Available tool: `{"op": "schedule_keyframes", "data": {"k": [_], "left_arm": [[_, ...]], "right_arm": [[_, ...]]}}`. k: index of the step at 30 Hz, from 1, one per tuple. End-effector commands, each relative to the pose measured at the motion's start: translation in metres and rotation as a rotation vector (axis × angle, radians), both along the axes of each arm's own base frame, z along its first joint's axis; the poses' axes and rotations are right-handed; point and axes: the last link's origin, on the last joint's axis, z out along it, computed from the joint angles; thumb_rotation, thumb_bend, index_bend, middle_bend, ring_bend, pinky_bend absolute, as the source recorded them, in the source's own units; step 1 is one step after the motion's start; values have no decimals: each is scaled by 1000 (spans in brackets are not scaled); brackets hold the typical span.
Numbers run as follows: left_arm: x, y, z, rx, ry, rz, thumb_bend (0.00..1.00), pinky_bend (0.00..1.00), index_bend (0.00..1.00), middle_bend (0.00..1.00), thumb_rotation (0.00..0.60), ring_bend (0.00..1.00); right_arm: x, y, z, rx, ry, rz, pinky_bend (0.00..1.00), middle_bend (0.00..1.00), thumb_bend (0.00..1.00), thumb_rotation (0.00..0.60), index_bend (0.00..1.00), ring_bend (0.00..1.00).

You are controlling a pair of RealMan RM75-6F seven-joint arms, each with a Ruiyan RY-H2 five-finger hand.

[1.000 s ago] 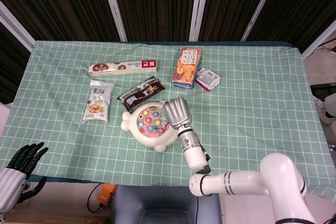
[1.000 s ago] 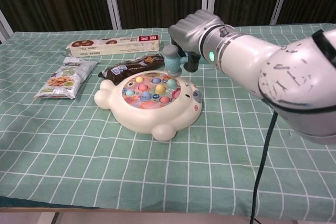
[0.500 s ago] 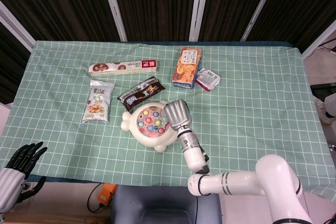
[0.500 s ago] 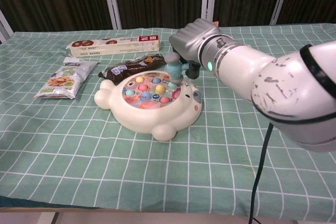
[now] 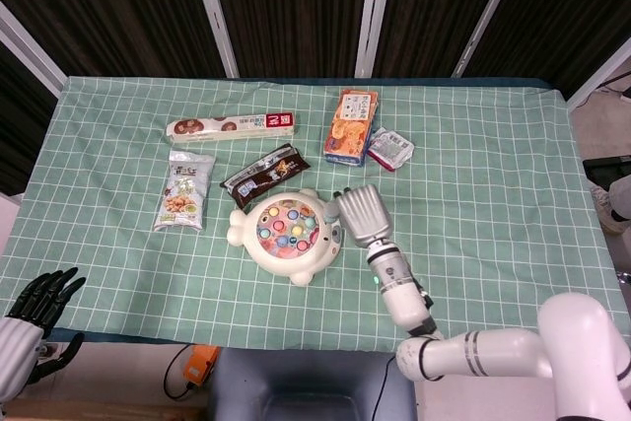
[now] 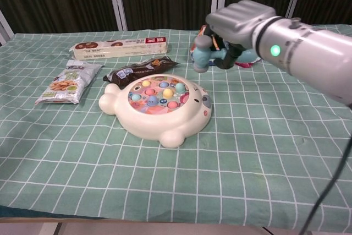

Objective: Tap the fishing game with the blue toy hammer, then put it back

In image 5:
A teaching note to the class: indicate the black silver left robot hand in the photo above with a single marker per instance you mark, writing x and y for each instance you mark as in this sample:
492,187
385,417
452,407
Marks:
17,347

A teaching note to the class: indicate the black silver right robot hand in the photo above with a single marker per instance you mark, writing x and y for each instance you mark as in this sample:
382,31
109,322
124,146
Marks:
365,216

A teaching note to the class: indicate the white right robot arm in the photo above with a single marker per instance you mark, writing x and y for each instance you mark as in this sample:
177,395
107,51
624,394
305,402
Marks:
404,298

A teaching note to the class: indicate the grey padded robot base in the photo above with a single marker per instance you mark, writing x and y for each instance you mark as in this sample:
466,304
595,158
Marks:
310,386

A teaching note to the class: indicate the fish-shaped fishing game toy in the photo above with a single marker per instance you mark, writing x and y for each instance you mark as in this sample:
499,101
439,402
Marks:
276,263

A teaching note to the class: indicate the small red white snack packet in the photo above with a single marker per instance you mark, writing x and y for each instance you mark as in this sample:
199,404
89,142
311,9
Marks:
392,150

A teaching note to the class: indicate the orange blue cracker box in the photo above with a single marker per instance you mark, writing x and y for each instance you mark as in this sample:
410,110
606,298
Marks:
347,135

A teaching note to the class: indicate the dark brown snack wrapper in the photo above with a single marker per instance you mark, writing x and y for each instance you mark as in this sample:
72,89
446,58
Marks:
266,174

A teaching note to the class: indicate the green checkered tablecloth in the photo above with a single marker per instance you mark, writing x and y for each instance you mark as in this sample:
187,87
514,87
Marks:
493,169

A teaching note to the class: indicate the long cream cookie box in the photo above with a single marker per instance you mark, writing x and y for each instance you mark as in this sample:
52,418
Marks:
231,127

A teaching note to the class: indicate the silver nut snack bag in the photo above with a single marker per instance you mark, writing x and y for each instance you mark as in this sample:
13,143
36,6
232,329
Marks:
185,194

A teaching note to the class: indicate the orange device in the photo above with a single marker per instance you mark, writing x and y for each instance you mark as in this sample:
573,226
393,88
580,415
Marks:
202,364

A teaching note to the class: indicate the white sneaker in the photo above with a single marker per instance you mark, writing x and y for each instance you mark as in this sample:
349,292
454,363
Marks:
602,204

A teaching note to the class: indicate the black box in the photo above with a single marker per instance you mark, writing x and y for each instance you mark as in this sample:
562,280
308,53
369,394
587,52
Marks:
609,167

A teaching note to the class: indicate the white partition post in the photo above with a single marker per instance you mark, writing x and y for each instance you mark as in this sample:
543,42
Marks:
212,7
29,51
374,7
490,7
601,76

